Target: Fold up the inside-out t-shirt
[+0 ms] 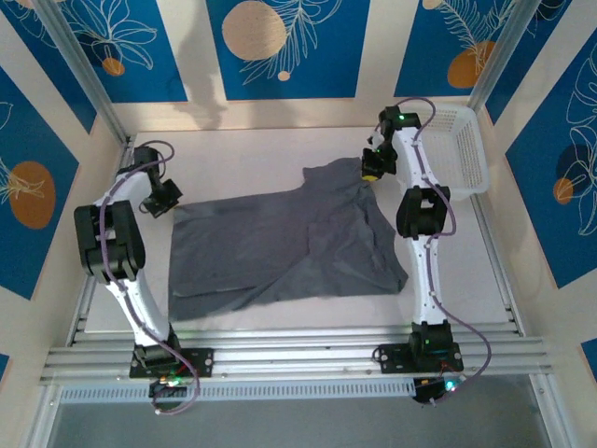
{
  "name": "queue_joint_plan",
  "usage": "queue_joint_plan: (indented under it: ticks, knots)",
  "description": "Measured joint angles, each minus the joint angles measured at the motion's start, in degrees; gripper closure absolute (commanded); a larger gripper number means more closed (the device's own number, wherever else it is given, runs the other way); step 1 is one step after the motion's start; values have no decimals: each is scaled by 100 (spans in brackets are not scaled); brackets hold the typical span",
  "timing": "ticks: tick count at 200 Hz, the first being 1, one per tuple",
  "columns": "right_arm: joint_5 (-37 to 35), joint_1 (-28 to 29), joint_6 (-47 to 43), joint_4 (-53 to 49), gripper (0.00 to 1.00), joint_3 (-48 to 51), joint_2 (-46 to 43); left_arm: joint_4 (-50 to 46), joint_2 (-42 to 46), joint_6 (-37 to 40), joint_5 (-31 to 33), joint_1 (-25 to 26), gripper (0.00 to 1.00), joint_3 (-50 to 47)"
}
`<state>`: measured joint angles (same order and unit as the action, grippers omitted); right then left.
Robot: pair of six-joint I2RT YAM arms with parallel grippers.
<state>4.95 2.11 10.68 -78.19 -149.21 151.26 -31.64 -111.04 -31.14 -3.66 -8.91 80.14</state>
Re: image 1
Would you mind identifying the grey t-shirt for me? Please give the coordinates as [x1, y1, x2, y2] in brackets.
[167, 157, 410, 322]

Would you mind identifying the white perforated plastic basket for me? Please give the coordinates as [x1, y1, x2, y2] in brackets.
[410, 103, 491, 202]

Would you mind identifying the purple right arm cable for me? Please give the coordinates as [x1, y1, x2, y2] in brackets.
[394, 95, 493, 406]

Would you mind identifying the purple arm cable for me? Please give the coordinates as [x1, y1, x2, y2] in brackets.
[394, 95, 493, 406]
[97, 140, 201, 416]

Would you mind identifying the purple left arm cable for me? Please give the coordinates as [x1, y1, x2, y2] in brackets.
[97, 140, 201, 416]

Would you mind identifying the blue floral wall panel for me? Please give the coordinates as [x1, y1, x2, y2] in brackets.
[7, 0, 188, 105]
[0, 8, 98, 135]
[484, 0, 575, 125]
[0, 67, 81, 301]
[506, 44, 597, 289]
[206, 0, 372, 102]
[394, 0, 528, 99]

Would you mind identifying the aluminium corner post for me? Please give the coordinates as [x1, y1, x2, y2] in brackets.
[33, 0, 136, 147]
[467, 0, 549, 113]

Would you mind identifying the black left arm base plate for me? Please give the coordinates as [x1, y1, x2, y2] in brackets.
[129, 347, 215, 379]

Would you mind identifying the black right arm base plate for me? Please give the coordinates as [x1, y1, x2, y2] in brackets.
[378, 343, 465, 374]

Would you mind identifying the aluminium mounting rail frame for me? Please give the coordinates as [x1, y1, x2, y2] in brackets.
[39, 326, 554, 386]

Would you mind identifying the grey slotted cable duct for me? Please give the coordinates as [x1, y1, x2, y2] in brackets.
[58, 378, 416, 405]

